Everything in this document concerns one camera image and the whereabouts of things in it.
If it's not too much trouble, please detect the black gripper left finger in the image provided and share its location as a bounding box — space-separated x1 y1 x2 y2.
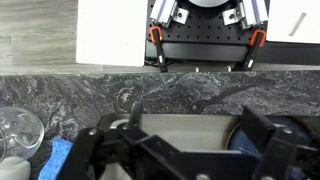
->
58 101 214 180

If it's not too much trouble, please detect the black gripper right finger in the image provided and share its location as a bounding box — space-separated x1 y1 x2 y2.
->
240 105 320 180

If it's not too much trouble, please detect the stainless steel sink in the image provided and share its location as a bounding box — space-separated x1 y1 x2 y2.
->
98 113 320 180

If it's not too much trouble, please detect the small dark blue plate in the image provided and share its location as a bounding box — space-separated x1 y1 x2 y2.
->
226 115 320 180

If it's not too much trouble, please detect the blue sponge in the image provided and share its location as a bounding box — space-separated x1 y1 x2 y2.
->
38 138 74 180

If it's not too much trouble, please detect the clear glass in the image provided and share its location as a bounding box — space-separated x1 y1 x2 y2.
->
0 106 45 164

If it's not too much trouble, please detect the cream ceramic mug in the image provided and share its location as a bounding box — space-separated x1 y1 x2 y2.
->
0 155 33 180

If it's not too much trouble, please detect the orange black clamp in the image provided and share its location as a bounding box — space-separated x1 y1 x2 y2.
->
148 25 169 73
233 29 268 72

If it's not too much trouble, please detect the grey pen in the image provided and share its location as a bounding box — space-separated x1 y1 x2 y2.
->
288 12 307 37

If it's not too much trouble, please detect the white sheet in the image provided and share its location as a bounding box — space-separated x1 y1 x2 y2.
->
266 0 320 45

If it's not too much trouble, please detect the black perforated base board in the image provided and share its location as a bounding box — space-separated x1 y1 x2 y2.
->
144 0 268 64

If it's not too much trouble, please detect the aluminium extrusion bar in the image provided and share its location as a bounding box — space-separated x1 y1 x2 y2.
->
239 0 269 30
149 0 179 28

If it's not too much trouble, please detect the metal corner bracket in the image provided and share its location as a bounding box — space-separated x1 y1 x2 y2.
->
173 7 190 25
222 8 243 26

